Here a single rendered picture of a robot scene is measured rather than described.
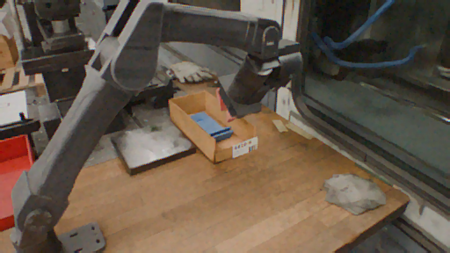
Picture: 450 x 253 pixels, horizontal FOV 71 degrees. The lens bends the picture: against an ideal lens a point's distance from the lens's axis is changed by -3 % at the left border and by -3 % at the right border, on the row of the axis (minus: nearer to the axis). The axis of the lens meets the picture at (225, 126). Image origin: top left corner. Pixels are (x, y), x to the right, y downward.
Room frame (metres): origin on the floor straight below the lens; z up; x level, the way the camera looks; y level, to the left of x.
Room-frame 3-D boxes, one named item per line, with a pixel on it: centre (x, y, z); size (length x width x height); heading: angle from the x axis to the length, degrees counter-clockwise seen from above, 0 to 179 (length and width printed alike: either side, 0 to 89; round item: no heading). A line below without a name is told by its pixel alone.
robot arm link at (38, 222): (0.36, 0.30, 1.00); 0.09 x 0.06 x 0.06; 34
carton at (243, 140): (0.76, 0.04, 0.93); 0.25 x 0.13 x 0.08; 32
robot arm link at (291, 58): (0.63, -0.09, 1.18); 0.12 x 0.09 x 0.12; 124
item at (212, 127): (0.78, 0.05, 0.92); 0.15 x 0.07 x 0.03; 32
